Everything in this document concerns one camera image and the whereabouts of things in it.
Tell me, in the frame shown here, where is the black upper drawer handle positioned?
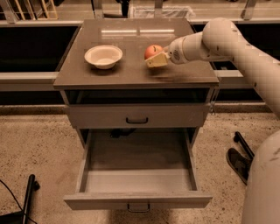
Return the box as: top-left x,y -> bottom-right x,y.
126,117 -> 149,124

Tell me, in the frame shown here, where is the white paper bowl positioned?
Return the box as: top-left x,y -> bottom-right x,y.
84,45 -> 123,70

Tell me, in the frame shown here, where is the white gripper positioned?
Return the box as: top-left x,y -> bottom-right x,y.
145,38 -> 188,68

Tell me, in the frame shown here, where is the grey metal railing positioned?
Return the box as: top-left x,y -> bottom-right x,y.
0,0 -> 280,91

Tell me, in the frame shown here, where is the red apple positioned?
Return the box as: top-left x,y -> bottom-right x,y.
144,45 -> 163,60

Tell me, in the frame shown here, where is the grey drawer cabinet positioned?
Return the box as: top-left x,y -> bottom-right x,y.
54,18 -> 218,141

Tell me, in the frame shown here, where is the open grey middle drawer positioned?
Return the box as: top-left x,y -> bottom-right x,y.
64,129 -> 212,210

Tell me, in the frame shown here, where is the black chair base left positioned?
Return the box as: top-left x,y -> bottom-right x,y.
0,174 -> 40,224

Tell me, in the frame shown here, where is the black lower drawer handle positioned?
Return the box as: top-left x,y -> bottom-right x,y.
127,203 -> 151,213

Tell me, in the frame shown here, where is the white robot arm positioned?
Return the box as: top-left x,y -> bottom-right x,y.
144,17 -> 280,224

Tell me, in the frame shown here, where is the closed grey upper drawer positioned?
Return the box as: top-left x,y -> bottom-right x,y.
66,103 -> 210,129

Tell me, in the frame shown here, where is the black drawer handle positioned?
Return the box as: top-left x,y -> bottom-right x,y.
126,117 -> 149,124
127,203 -> 151,213

